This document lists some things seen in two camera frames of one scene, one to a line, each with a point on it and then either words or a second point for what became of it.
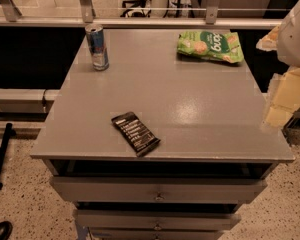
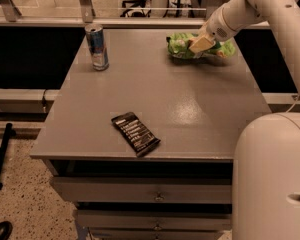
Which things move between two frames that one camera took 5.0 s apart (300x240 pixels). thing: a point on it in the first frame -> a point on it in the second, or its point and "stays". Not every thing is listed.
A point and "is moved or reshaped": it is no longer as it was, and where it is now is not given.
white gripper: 296,39 -> 215,29
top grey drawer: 152,189 stays
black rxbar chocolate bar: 136,133 stays
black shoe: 1,230 stays
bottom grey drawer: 160,233 stays
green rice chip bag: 221,45 is moved or reshaped
